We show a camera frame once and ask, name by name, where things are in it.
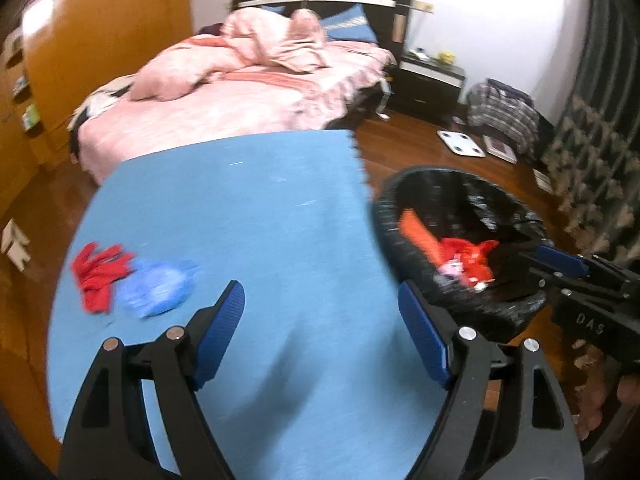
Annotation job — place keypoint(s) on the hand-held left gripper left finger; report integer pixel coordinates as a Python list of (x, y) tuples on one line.
[(220, 330)]

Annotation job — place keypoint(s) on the plaid bag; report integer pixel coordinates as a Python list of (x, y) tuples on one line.
[(502, 115)]

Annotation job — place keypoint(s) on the white picture frame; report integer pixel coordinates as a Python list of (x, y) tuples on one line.
[(500, 149)]

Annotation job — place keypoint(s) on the white bathroom scale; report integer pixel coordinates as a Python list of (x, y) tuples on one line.
[(461, 143)]

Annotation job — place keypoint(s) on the dark nightstand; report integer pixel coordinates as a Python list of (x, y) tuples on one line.
[(425, 90)]

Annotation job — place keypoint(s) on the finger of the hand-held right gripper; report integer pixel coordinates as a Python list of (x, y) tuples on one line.
[(562, 262), (535, 275)]

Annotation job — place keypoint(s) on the dark wooden headboard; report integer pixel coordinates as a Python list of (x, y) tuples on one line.
[(390, 15)]

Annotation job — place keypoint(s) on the pink quilt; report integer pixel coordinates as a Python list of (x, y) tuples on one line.
[(215, 60)]

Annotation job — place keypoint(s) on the blue foam mat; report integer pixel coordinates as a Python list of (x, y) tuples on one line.
[(260, 220)]

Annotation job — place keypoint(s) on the pink packet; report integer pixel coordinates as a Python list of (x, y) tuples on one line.
[(452, 267)]

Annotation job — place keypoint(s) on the pink slipper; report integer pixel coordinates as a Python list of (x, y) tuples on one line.
[(595, 390)]

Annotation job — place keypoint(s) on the blue pillow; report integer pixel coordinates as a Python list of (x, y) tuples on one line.
[(350, 25)]

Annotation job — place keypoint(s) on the blue plastic bag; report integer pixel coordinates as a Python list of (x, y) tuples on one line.
[(157, 287)]

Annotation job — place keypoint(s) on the orange strip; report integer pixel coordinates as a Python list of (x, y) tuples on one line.
[(420, 235)]

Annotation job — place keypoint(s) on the black lined waste bin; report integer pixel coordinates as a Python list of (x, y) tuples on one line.
[(400, 260)]

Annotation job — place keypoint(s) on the dark patterned curtain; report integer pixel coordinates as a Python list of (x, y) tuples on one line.
[(600, 150)]

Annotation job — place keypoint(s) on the bed with pink sheet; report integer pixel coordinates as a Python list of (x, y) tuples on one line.
[(225, 115)]

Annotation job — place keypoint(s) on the yellow toy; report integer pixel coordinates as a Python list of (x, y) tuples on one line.
[(445, 56)]

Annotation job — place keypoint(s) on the small wooden stool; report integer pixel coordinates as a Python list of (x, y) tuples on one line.
[(15, 245)]

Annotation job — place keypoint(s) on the red knit glove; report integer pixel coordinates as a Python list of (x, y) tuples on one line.
[(97, 295), (92, 257)]

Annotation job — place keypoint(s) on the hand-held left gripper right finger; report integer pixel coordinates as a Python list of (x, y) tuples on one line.
[(425, 340)]

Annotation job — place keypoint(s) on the pile of clothes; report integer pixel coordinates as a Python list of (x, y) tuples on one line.
[(95, 105)]

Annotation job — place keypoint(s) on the red plastic bag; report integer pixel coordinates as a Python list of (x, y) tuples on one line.
[(470, 255)]

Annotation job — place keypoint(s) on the wooden wardrobe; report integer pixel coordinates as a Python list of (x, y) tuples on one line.
[(100, 50)]

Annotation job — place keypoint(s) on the beige wall trunking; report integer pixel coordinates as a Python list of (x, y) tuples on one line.
[(421, 7)]

